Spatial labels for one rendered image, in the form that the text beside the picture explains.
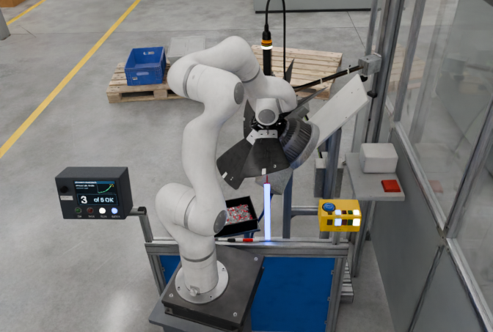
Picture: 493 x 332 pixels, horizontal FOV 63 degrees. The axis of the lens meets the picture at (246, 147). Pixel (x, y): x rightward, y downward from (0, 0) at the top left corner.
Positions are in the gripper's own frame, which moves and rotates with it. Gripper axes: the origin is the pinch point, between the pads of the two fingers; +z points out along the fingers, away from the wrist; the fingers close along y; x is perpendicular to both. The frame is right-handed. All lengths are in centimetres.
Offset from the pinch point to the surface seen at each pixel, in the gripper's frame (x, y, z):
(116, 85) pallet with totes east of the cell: -137, -178, 257
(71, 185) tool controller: -25, -77, -40
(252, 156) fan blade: -31.8, -7.1, -13.9
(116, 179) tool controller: -23, -58, -40
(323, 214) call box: -41, 22, -40
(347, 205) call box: -41, 32, -35
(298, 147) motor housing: -37.2, 14.2, -0.3
